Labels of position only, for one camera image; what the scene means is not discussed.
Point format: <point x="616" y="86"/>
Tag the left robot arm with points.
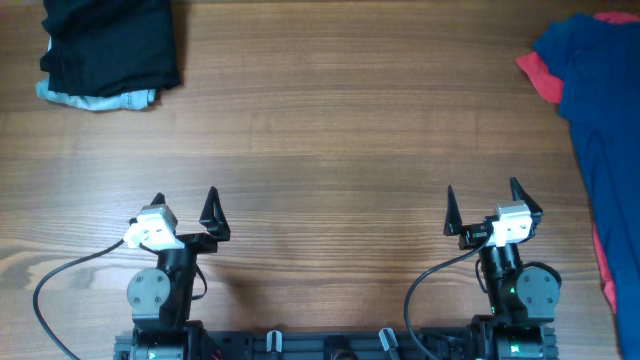
<point x="161" y="297"/>

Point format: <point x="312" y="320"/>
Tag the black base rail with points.
<point x="444" y="343"/>

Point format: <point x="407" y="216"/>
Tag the blue polo shirt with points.
<point x="598" y="63"/>

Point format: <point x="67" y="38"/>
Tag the light grey folded garment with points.
<point x="95" y="101"/>

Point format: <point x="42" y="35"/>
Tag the black folded garment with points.
<point x="74" y="24"/>

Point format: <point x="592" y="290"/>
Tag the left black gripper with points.
<point x="212" y="218"/>

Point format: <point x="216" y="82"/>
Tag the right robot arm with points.
<point x="522" y="296"/>

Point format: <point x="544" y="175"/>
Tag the red t-shirt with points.
<point x="550" y="88"/>

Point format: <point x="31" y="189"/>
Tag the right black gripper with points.
<point x="471" y="235"/>

